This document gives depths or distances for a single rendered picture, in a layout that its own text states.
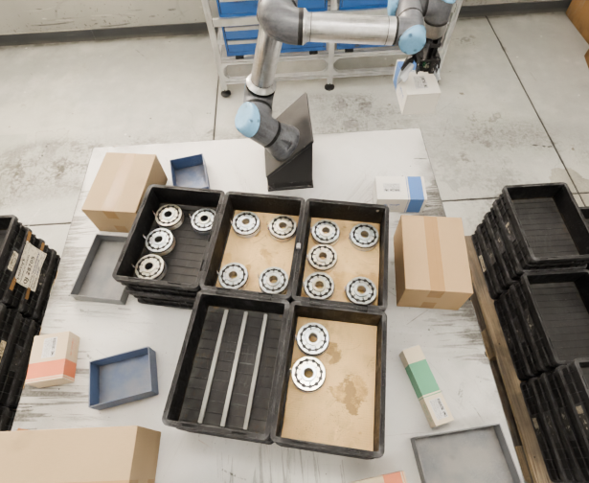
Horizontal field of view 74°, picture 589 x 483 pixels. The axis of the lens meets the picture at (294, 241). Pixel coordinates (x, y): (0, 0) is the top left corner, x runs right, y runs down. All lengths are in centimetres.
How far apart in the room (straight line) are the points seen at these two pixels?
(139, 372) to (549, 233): 185
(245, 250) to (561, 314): 142
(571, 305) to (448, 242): 83
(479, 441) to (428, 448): 16
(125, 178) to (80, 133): 174
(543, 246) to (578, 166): 127
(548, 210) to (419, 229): 90
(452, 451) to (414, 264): 59
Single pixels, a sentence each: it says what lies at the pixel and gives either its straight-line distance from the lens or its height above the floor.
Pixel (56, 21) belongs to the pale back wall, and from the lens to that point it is 444.
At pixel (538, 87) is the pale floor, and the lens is 378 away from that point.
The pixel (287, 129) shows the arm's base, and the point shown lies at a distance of 160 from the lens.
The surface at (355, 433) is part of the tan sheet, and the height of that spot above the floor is 83.
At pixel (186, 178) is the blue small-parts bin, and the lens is 187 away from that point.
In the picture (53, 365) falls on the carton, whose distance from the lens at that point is 158.
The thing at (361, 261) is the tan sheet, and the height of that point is 83.
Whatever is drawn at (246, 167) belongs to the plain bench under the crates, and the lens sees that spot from 186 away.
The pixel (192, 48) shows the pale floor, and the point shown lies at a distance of 396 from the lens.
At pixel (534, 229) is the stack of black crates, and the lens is 215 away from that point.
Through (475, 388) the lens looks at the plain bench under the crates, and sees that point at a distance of 150.
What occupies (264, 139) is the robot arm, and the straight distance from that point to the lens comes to 155.
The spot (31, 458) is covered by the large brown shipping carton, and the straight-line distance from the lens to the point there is 140.
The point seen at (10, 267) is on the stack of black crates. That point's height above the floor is 51.
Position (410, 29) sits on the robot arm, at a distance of 128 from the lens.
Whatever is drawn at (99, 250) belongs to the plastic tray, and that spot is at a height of 70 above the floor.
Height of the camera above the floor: 208
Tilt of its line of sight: 59 degrees down
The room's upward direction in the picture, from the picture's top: 4 degrees counter-clockwise
